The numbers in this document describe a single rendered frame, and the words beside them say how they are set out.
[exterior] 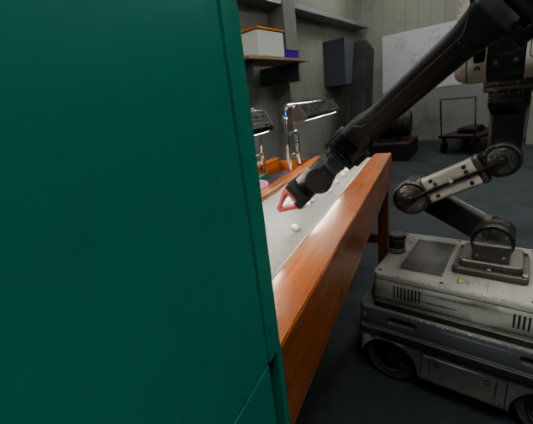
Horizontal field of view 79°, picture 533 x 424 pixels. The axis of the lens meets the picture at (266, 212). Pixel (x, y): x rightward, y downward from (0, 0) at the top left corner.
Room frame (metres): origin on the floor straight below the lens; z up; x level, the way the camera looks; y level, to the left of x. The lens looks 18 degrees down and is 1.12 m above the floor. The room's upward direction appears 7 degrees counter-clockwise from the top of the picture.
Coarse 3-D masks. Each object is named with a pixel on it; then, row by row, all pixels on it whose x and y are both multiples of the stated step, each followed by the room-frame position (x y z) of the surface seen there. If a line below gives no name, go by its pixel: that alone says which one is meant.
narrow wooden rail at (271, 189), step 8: (312, 160) 2.03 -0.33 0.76; (296, 168) 1.82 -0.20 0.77; (304, 168) 1.80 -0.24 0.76; (288, 176) 1.65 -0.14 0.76; (296, 176) 1.68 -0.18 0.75; (272, 184) 1.51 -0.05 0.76; (280, 184) 1.49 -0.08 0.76; (264, 192) 1.38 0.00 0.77; (272, 192) 1.41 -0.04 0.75; (264, 200) 1.33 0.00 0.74
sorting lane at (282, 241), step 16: (368, 160) 1.93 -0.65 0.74; (336, 176) 1.62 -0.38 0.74; (352, 176) 1.58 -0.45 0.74; (336, 192) 1.33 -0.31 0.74; (272, 208) 1.22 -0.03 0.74; (304, 208) 1.17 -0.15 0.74; (320, 208) 1.14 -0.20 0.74; (272, 224) 1.04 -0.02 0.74; (288, 224) 1.02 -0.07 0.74; (304, 224) 1.00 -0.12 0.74; (272, 240) 0.90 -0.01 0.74; (288, 240) 0.89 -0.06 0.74; (272, 256) 0.79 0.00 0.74; (288, 256) 0.78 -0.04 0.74; (272, 272) 0.70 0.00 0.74
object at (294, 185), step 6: (300, 174) 0.83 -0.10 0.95; (306, 174) 0.76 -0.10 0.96; (294, 180) 0.78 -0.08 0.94; (300, 180) 0.76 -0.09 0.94; (288, 186) 0.75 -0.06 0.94; (294, 186) 0.76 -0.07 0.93; (300, 186) 0.76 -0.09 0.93; (306, 186) 0.75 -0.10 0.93; (294, 192) 0.74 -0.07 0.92; (300, 192) 0.75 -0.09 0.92; (306, 192) 0.75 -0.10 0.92; (312, 192) 0.75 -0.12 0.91; (300, 198) 0.73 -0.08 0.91; (306, 198) 0.75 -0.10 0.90; (300, 204) 0.73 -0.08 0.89
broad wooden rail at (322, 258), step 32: (384, 160) 1.75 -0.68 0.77; (352, 192) 1.22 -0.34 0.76; (384, 192) 1.64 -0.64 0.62; (320, 224) 0.92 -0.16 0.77; (352, 224) 0.91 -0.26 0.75; (320, 256) 0.71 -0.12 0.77; (352, 256) 0.90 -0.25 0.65; (288, 288) 0.58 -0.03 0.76; (320, 288) 0.61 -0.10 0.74; (288, 320) 0.48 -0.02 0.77; (320, 320) 0.59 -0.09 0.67; (288, 352) 0.44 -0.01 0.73; (320, 352) 0.58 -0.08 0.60; (288, 384) 0.43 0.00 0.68
